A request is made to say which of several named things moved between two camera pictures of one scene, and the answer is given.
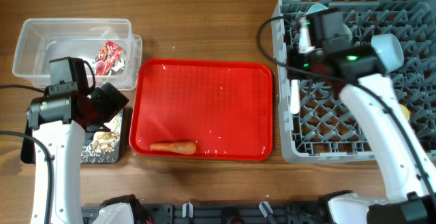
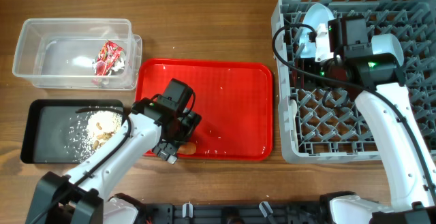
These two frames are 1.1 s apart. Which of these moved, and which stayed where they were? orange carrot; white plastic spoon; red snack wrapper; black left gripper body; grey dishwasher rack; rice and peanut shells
Moved: black left gripper body; white plastic spoon; rice and peanut shells
Stayed: grey dishwasher rack; orange carrot; red snack wrapper
